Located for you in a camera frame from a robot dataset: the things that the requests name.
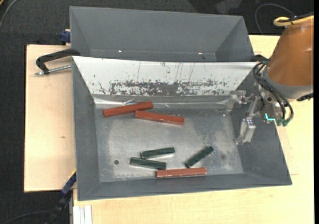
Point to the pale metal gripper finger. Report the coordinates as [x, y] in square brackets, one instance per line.
[245, 132]
[235, 98]

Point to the dark green flat block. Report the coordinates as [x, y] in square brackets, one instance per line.
[199, 156]
[157, 152]
[148, 163]

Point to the pale wood board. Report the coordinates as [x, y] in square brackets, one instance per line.
[49, 118]

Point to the red-brown flat block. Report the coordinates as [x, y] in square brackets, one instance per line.
[159, 118]
[128, 109]
[181, 172]

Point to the grey metal bin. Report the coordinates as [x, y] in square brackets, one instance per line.
[159, 141]

